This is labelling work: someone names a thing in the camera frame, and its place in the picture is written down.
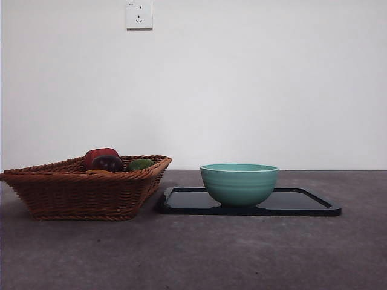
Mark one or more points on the teal ribbed bowl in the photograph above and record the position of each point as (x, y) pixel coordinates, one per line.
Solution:
(239, 187)

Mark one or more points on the green fruit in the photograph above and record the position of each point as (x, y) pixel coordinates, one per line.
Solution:
(139, 165)

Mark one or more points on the dark purple round fruit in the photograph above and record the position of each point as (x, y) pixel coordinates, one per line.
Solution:
(107, 163)

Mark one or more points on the white wall power socket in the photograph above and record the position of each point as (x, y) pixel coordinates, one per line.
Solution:
(139, 15)

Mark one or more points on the black rectangular tray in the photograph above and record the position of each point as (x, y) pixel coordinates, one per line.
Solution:
(181, 202)

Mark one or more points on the red bell pepper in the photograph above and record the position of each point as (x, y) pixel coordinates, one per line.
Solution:
(98, 152)

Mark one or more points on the brown wicker basket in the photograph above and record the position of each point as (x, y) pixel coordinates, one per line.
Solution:
(75, 196)

